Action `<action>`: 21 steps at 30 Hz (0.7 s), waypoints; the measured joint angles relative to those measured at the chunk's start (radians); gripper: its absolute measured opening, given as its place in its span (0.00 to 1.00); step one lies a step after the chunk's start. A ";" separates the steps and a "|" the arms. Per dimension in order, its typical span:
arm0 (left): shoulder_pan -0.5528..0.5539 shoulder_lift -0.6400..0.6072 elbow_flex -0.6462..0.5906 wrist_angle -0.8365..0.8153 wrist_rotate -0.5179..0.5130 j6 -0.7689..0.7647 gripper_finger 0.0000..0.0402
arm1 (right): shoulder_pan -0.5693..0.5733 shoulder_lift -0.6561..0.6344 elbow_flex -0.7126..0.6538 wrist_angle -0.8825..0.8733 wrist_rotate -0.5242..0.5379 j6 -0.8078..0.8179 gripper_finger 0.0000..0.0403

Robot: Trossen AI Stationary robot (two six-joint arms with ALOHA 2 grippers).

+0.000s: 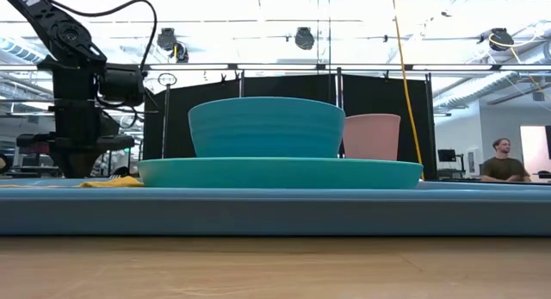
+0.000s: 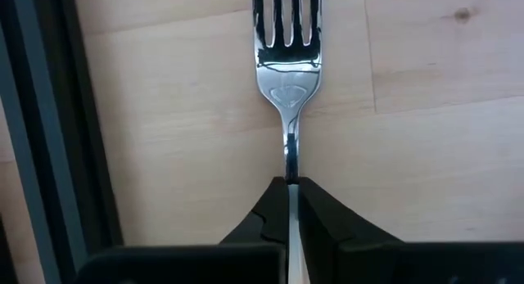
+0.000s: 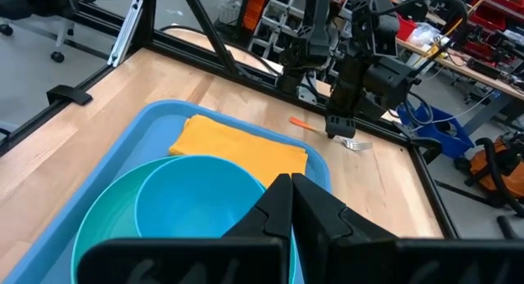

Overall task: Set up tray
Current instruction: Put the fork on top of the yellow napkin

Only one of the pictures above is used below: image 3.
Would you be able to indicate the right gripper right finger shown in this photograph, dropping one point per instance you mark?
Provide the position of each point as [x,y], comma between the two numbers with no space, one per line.
[368,251]

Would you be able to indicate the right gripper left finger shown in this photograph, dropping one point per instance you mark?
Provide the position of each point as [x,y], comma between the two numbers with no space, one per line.
[229,251]

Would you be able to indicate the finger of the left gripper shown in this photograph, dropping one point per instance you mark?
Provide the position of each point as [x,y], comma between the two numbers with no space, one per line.
[340,126]

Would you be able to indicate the blue plastic bowl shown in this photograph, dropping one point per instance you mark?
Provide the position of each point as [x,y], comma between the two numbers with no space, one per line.
[196,198]

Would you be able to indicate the yellow-orange cloth napkin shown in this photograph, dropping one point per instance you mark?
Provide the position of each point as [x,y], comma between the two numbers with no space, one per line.
[241,149]

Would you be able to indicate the teal plastic plate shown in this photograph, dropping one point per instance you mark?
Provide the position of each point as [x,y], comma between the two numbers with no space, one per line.
[110,210]

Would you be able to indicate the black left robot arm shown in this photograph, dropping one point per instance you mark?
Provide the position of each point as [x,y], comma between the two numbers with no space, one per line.
[315,34]

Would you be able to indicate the blue plastic tray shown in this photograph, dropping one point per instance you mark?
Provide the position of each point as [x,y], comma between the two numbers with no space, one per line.
[135,132]

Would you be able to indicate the blue storage bin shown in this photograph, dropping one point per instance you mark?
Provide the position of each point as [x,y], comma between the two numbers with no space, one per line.
[446,132]

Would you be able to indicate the wooden workbench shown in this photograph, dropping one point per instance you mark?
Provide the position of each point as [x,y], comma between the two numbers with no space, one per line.
[471,71]

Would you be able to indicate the grey parts rack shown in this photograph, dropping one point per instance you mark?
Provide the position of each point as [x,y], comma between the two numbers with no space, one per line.
[270,22]

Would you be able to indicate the red storage bin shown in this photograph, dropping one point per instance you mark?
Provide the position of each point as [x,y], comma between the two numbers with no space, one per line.
[495,10]

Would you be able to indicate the orange vacuum cleaner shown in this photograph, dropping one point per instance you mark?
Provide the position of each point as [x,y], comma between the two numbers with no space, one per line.
[491,165]

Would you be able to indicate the silver aluminium bar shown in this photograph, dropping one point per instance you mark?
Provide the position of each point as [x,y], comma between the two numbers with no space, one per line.
[125,34]

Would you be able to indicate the black office chair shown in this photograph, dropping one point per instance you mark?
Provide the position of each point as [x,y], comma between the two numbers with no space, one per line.
[37,5]

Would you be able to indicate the black aluminium table frame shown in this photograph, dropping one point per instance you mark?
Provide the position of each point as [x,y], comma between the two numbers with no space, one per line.
[196,50]

